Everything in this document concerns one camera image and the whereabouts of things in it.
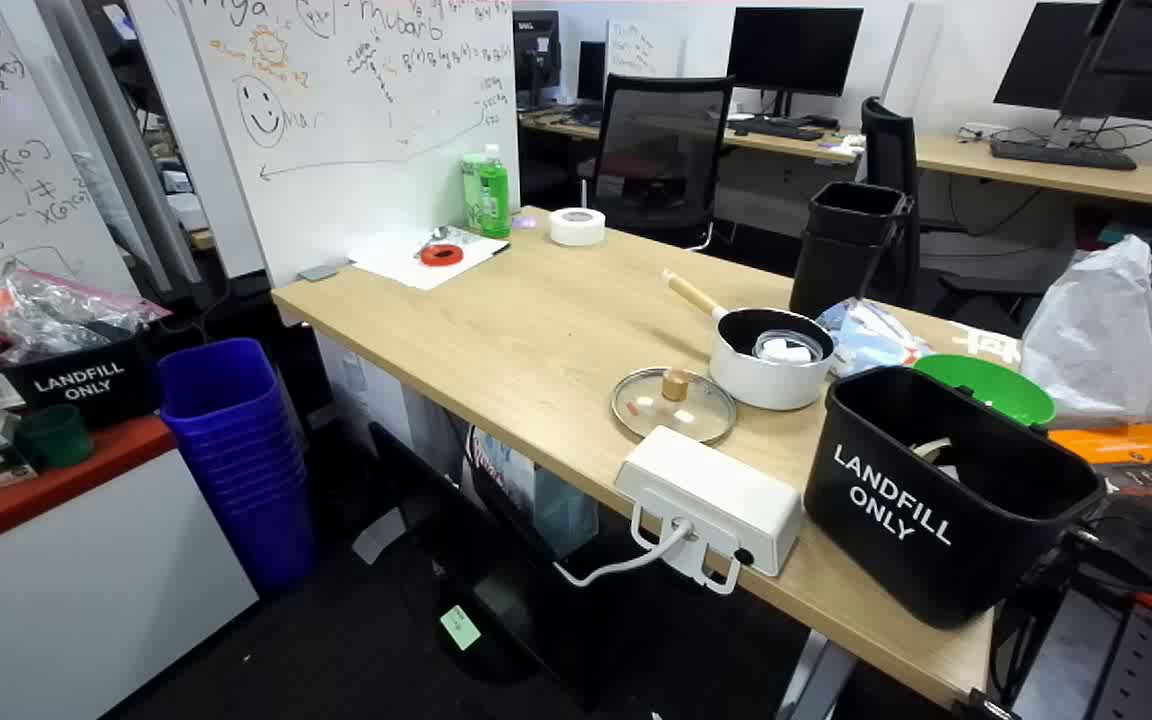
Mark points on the grey whiteboard eraser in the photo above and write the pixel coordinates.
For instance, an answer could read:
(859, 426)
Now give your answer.
(320, 268)

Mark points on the clear bag of trash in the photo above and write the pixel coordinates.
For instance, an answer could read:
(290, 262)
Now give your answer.
(59, 314)

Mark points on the black keyboard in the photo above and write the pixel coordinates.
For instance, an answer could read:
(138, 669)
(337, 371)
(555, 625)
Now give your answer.
(777, 130)
(1061, 155)

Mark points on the green plastic bottle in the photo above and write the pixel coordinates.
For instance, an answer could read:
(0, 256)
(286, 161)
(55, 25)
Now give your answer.
(487, 193)

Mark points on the green bowl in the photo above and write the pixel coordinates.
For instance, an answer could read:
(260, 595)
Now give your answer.
(999, 387)

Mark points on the stacked blue bins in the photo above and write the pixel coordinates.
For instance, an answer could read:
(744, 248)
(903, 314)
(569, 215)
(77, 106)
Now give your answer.
(251, 464)

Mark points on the white cutting board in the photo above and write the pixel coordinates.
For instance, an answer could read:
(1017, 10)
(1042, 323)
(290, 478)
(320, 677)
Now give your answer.
(396, 262)

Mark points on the small black landfill bin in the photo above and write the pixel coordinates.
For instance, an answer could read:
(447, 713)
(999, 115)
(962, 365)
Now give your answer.
(80, 387)

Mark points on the white tape roll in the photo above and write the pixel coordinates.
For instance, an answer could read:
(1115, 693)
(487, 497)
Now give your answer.
(579, 238)

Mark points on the whiteboard with dense writing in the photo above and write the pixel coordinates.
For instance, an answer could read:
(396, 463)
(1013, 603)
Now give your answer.
(0, 161)

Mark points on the whiteboard with smiley drawing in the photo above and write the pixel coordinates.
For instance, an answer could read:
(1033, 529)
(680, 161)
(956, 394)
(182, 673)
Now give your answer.
(337, 133)

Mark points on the white control box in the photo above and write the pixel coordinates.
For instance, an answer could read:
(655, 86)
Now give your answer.
(708, 501)

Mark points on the orange folder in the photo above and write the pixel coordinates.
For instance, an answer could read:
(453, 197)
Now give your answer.
(1136, 442)

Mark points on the green sticky note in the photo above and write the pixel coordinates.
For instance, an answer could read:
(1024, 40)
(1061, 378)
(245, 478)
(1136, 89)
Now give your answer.
(460, 625)

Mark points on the white plastic bag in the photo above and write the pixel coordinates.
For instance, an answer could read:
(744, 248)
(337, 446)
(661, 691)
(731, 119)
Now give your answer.
(1109, 334)

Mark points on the glass lid with wooden knob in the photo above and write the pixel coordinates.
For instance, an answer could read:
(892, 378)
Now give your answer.
(640, 411)

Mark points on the dark green cup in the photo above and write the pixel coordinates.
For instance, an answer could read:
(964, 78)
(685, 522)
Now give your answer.
(55, 437)

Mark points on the clear bluish plastic bag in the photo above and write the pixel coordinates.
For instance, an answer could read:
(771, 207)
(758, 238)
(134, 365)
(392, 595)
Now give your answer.
(869, 334)

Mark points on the wide black computer monitor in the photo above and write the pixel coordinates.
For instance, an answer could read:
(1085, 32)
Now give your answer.
(1037, 55)

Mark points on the black perforated metal panel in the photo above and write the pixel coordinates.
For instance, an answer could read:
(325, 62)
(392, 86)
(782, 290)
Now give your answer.
(1136, 664)

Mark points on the black mesh office chair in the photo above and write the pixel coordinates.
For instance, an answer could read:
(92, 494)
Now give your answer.
(661, 155)
(884, 147)

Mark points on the white cup inside pot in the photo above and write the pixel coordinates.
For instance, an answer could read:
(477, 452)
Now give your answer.
(791, 348)

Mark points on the empty black plastic bin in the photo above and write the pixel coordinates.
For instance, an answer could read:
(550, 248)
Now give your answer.
(842, 253)

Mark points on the red tape roll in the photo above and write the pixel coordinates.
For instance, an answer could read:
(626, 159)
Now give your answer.
(442, 262)

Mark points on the large black landfill bin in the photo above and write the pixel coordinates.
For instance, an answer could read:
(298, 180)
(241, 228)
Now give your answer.
(896, 533)

